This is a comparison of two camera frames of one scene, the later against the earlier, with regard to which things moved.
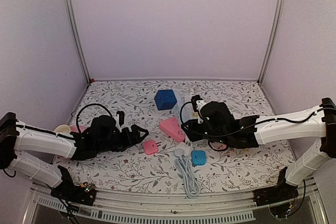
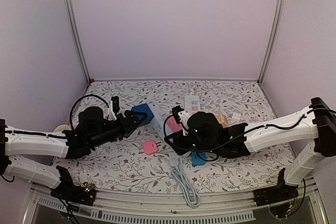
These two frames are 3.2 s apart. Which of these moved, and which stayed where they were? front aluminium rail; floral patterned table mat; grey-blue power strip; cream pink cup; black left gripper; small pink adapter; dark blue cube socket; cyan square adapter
Moved: black left gripper; grey-blue power strip; dark blue cube socket
Stayed: front aluminium rail; cyan square adapter; small pink adapter; cream pink cup; floral patterned table mat
